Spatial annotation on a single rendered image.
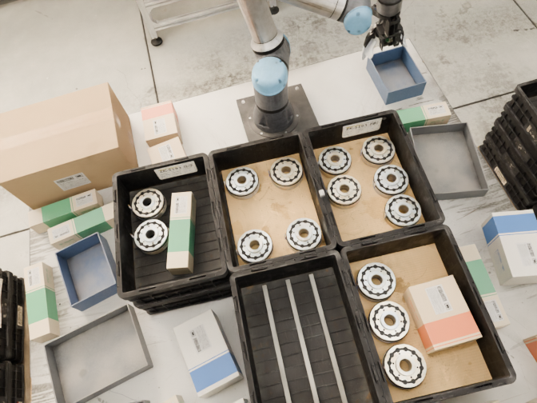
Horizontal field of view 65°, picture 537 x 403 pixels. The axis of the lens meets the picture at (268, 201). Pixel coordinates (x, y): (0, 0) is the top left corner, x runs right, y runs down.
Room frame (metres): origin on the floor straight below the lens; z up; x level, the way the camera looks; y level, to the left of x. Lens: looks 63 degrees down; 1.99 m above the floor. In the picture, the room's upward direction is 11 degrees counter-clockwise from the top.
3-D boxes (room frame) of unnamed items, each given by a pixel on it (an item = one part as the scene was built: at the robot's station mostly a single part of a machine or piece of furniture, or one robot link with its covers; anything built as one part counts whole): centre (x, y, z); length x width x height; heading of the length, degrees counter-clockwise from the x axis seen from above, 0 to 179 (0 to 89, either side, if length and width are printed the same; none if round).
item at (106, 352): (0.26, 0.59, 0.73); 0.27 x 0.20 x 0.05; 106
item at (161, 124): (1.06, 0.34, 0.74); 0.16 x 0.12 x 0.07; 5
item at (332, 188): (0.58, -0.23, 0.86); 0.10 x 0.10 x 0.01
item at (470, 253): (0.24, -0.55, 0.73); 0.24 x 0.06 x 0.06; 1
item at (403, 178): (0.58, -0.38, 0.86); 0.10 x 0.10 x 0.01
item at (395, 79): (1.08, -0.57, 0.74); 0.20 x 0.15 x 0.07; 6
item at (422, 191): (0.58, -0.30, 0.87); 0.40 x 0.30 x 0.11; 2
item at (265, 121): (0.99, -0.08, 0.80); 0.15 x 0.15 x 0.10
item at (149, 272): (0.56, 0.30, 0.87); 0.40 x 0.30 x 0.11; 2
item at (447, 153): (0.68, -0.62, 0.73); 0.27 x 0.20 x 0.05; 173
